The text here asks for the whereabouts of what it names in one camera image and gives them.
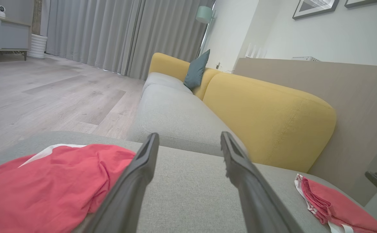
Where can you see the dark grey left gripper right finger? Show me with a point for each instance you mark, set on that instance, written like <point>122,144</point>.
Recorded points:
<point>259,204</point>

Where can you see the yellow sofa back cushion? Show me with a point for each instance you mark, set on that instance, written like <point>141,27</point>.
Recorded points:
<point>206,82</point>
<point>266,119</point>

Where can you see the red basketball jersey white sleeves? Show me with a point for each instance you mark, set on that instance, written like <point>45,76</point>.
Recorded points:
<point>340,207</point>

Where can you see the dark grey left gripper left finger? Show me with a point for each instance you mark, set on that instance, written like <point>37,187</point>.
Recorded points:
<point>127,194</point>

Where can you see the grey pleated curtain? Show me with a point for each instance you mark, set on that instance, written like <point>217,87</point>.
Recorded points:
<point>111,32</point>

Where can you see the teal throw pillow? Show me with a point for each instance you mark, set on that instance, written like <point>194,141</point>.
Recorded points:
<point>196,69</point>

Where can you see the grey sideboard cabinet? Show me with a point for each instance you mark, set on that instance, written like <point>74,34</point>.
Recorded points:
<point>4,34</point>

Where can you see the white security camera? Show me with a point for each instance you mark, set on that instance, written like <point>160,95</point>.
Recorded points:
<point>1,11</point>

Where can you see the white ribbed vase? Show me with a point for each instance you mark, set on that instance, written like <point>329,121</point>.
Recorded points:
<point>37,47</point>

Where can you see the large black framed picture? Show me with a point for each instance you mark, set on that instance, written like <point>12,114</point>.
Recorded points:
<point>314,8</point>

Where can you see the yellow sofa armrest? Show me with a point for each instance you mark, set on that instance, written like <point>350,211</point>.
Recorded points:
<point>167,64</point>

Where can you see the white flat device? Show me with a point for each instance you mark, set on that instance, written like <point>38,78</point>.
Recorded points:
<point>305,59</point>

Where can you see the red shorts white stripe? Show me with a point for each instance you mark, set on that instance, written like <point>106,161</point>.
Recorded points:
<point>46,187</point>

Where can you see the grey sofa seat cushion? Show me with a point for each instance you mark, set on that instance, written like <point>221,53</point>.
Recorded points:
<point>162,79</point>
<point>175,119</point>

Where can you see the taupe partition panel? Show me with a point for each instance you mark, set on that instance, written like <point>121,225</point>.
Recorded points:
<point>353,103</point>

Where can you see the mint green floor lamp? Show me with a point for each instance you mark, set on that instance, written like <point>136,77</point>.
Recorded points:
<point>204,14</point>

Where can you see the small black framed picture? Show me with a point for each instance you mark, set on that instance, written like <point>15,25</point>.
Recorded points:
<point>363,2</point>

